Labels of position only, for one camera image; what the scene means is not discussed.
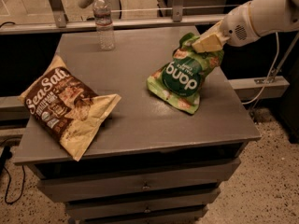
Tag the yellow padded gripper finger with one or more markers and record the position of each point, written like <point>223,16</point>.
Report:
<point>210,42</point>
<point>213,30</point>

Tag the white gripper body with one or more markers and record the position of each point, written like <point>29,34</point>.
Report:
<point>237,27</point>

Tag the green rice chip bag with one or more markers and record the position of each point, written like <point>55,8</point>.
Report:
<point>179,82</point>

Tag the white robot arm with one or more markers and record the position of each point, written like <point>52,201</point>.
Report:
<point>270,16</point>

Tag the clear plastic water bottle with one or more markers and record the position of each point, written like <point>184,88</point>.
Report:
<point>104,24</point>

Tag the brown sea salt chip bag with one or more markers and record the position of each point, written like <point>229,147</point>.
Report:
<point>67,108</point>

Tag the grey drawer cabinet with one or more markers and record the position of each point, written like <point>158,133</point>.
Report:
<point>149,163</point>

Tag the grey metal rail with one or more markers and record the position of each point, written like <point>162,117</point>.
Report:
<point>87,26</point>

